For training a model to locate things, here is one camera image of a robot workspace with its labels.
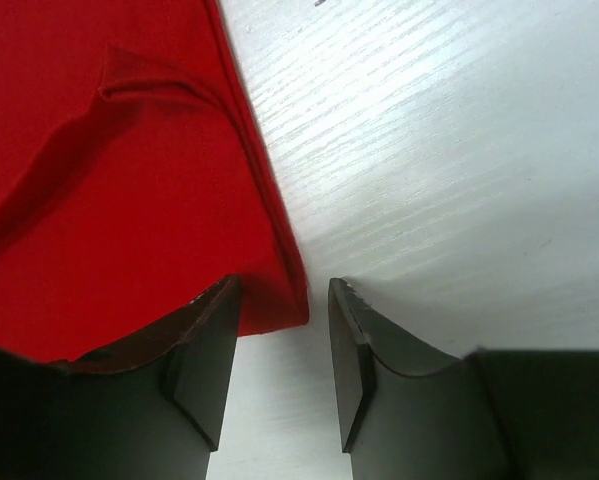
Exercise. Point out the red t shirt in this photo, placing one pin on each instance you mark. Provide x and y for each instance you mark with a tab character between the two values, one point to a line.
132	176

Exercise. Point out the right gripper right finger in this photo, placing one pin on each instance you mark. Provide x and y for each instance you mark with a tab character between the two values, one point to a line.
407	410

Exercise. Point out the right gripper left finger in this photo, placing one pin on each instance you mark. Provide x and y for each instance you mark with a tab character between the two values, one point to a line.
147	406

